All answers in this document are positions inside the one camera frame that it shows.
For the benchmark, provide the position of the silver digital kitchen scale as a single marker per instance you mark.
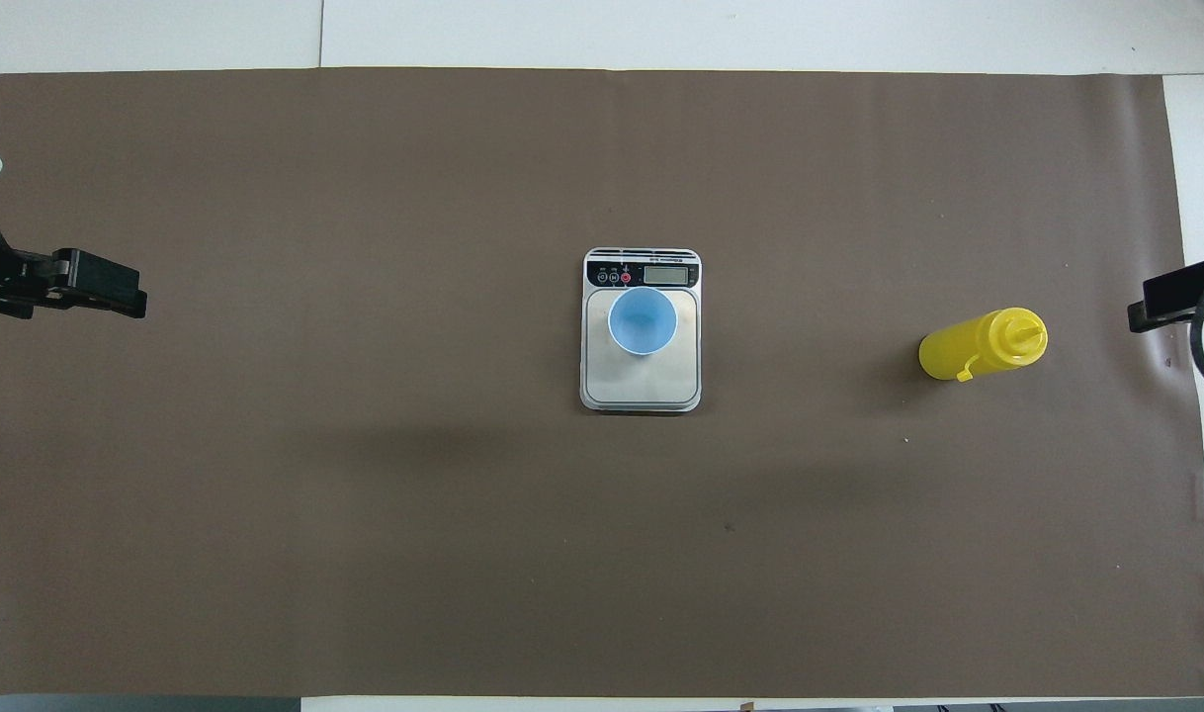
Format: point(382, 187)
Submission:
point(642, 381)

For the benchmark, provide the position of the brown table mat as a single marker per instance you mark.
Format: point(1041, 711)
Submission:
point(464, 494)

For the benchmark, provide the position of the light blue plastic cup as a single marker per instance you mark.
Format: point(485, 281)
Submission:
point(643, 321)

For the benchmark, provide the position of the yellow squeeze bottle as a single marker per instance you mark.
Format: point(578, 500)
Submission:
point(973, 346)

